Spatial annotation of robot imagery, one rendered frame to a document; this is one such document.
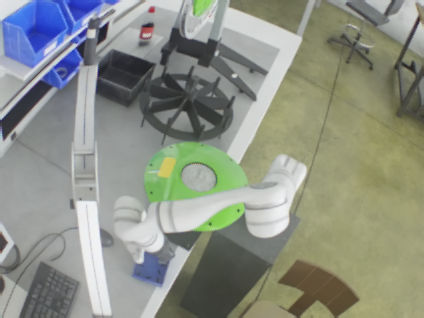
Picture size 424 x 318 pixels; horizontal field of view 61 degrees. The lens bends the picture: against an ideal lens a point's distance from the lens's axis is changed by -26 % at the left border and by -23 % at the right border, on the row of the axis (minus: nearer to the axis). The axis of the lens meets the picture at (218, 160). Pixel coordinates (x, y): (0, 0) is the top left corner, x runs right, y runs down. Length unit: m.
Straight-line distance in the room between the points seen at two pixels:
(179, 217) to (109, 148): 0.68
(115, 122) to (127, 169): 0.22
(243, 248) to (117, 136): 0.59
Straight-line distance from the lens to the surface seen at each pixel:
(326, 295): 1.64
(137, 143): 1.61
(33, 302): 1.26
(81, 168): 0.87
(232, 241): 1.52
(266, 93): 1.95
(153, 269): 1.33
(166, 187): 1.29
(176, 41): 1.93
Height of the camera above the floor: 2.12
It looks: 48 degrees down
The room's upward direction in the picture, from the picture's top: 20 degrees clockwise
